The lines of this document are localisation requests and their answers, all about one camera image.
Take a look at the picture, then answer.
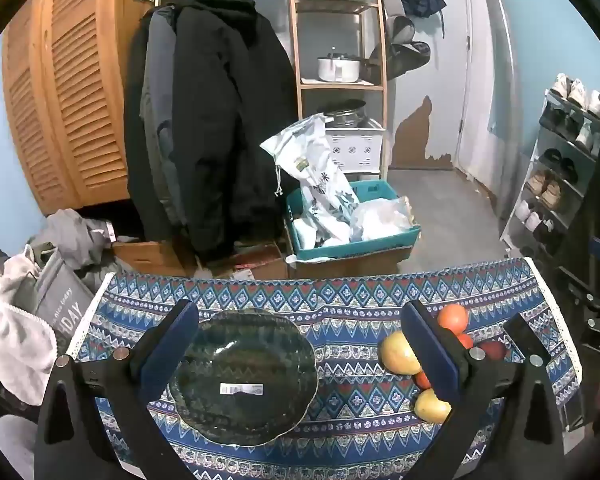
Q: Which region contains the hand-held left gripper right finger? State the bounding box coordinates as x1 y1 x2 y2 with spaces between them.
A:
401 301 566 480

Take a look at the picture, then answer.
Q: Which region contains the small cardboard box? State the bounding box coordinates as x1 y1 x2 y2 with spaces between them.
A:
111 240 186 277

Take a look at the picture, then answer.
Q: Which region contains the large cardboard box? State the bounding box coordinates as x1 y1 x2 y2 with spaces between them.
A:
285 245 413 278

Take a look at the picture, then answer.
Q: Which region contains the grey printed tote bag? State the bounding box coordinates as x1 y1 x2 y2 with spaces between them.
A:
30 247 98 346

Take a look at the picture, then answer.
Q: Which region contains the teal plastic crate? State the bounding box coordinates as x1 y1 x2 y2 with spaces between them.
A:
285 180 422 263

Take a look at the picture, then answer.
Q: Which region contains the silver cooking pot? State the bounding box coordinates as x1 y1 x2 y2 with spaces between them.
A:
316 52 363 83

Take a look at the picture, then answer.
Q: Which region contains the white patterned crate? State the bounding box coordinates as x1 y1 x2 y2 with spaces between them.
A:
325 120 386 173

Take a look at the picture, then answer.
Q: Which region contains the clear plastic bag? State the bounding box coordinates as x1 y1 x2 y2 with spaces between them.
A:
350 196 416 241

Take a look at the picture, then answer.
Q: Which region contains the group of shoes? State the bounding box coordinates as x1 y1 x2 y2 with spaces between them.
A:
515 74 600 241

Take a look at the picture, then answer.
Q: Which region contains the blue patterned tablecloth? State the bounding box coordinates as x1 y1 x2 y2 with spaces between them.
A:
65 257 583 480

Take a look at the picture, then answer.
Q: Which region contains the grey hanging jacket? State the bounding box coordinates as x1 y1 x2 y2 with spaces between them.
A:
124 5 191 241

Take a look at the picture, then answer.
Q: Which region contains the wooden louvered wardrobe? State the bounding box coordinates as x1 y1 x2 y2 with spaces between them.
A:
1 0 153 217

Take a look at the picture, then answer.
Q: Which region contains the white printed rice bag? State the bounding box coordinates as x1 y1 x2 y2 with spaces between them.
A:
260 114 361 241

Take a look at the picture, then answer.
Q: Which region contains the white door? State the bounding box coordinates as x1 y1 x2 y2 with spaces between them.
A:
387 0 468 171

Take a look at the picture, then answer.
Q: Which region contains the flat printed cardboard box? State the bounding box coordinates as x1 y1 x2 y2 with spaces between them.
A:
225 242 288 281

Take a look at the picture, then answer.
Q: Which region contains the dark folded umbrella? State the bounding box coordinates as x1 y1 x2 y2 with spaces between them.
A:
399 0 448 21

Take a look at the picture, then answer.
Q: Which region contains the shoe rack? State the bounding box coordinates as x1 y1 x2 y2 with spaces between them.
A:
500 89 600 261

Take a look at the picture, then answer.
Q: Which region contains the grey garment pile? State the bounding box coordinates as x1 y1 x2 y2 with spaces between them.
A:
30 208 118 273

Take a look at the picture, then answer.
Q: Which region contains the light grey towel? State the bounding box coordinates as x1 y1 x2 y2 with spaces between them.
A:
0 247 58 391

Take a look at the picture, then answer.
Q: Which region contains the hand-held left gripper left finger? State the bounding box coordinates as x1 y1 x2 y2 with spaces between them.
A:
34 299 201 480

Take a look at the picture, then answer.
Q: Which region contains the black hanging coat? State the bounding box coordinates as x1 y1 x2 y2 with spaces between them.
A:
172 0 296 263

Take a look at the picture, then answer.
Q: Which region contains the green glass plate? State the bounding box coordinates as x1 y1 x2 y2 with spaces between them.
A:
169 308 318 447

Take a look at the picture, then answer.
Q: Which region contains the steel pot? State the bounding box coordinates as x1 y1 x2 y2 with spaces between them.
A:
320 100 368 131

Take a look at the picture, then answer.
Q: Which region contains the grey hanging bag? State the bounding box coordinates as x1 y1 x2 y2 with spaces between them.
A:
370 15 431 81

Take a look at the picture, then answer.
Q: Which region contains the wooden shelf rack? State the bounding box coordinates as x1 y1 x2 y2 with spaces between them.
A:
287 0 388 181

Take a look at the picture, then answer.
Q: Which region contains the yellow-green pear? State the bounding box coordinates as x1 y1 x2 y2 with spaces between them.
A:
413 388 452 423
378 331 423 376

